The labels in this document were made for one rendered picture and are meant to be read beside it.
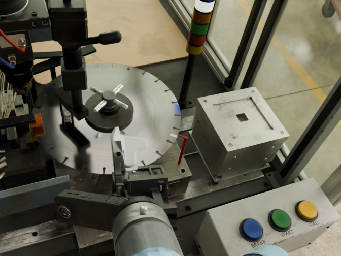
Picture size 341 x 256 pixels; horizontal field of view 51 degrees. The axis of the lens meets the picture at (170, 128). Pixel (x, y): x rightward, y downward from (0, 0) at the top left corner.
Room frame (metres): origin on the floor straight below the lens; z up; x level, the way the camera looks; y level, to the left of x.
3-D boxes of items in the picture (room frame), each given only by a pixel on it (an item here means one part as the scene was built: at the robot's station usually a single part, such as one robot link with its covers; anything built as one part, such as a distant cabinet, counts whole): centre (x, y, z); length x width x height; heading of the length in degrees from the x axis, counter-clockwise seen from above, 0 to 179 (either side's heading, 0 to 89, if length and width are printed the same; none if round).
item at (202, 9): (0.79, -0.02, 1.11); 0.05 x 0.04 x 0.03; 30
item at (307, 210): (0.41, -0.32, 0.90); 0.04 x 0.04 x 0.02
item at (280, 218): (0.38, -0.26, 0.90); 0.04 x 0.04 x 0.02
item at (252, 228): (0.34, -0.20, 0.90); 0.04 x 0.04 x 0.02
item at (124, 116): (0.53, 0.14, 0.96); 0.11 x 0.11 x 0.03
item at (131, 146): (0.36, 0.06, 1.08); 0.09 x 0.06 x 0.03; 19
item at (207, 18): (0.79, -0.02, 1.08); 0.05 x 0.04 x 0.03; 30
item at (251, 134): (0.65, -0.18, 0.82); 0.18 x 0.18 x 0.15; 30
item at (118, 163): (0.31, 0.07, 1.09); 0.09 x 0.02 x 0.05; 19
